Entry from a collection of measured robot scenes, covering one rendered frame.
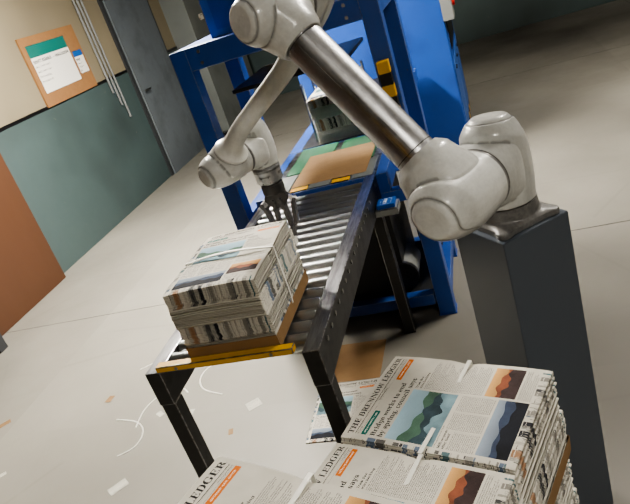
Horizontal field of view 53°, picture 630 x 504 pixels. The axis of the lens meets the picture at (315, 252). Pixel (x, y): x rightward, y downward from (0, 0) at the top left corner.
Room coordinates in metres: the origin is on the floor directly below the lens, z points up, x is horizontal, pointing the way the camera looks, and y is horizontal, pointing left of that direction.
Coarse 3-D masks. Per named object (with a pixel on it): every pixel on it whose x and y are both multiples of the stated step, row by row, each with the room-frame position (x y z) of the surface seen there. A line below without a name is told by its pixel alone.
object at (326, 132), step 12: (312, 96) 3.62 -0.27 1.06; (324, 96) 3.52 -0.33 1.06; (312, 108) 3.56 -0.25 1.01; (324, 108) 3.53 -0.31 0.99; (336, 108) 3.51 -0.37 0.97; (312, 120) 3.56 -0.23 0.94; (324, 120) 3.54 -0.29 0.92; (336, 120) 3.52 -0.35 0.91; (348, 120) 3.50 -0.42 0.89; (324, 132) 3.55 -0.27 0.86; (336, 132) 3.52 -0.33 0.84; (348, 132) 3.50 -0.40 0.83; (360, 132) 3.48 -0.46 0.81
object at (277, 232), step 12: (252, 228) 1.90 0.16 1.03; (264, 228) 1.86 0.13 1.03; (276, 228) 1.83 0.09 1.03; (288, 228) 1.88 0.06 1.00; (216, 240) 1.92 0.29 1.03; (228, 240) 1.87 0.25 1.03; (240, 240) 1.84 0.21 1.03; (252, 240) 1.80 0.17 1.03; (264, 240) 1.77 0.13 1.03; (276, 240) 1.77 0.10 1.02; (288, 240) 1.85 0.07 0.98; (204, 252) 1.85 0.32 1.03; (216, 252) 1.81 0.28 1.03; (288, 252) 1.81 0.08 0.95; (288, 264) 1.77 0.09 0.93; (300, 264) 1.85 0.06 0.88; (288, 276) 1.73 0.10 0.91; (300, 276) 1.83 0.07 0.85
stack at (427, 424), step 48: (384, 384) 1.19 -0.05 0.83; (432, 384) 1.13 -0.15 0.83; (480, 384) 1.08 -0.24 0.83; (528, 384) 1.03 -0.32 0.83; (384, 432) 1.03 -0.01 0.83; (432, 432) 0.99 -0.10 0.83; (480, 432) 0.94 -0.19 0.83; (528, 432) 0.90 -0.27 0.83; (336, 480) 0.95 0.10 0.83; (384, 480) 0.91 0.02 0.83; (432, 480) 0.87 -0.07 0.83; (480, 480) 0.84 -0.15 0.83; (528, 480) 0.86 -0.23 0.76
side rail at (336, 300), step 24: (360, 192) 2.55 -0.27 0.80; (360, 216) 2.29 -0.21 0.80; (360, 240) 2.17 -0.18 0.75; (336, 264) 1.94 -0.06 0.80; (360, 264) 2.08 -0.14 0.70; (336, 288) 1.77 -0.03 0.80; (336, 312) 1.67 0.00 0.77; (312, 336) 1.54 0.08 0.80; (336, 336) 1.62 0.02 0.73; (312, 360) 1.47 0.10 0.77; (336, 360) 1.56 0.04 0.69
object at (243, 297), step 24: (216, 264) 1.72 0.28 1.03; (240, 264) 1.65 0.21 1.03; (264, 264) 1.63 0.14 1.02; (168, 288) 1.66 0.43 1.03; (192, 288) 1.60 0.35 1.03; (216, 288) 1.57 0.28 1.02; (240, 288) 1.55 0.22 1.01; (264, 288) 1.57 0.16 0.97; (192, 312) 1.60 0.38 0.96; (216, 312) 1.57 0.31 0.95; (240, 312) 1.55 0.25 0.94; (264, 312) 1.53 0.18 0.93; (192, 336) 1.61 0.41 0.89; (216, 336) 1.58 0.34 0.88; (240, 336) 1.56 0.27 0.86; (264, 336) 1.55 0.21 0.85
